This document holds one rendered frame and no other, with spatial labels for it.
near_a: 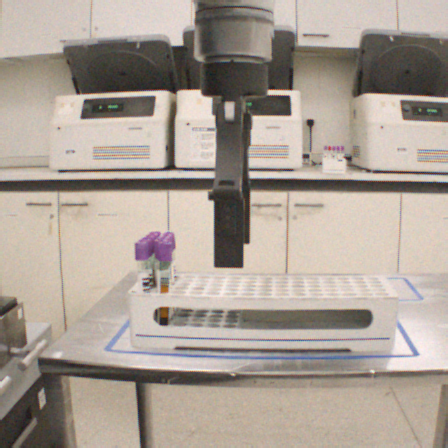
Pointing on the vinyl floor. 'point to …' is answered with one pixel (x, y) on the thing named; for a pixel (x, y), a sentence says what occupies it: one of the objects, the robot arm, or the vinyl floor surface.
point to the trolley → (201, 368)
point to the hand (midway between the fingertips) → (233, 244)
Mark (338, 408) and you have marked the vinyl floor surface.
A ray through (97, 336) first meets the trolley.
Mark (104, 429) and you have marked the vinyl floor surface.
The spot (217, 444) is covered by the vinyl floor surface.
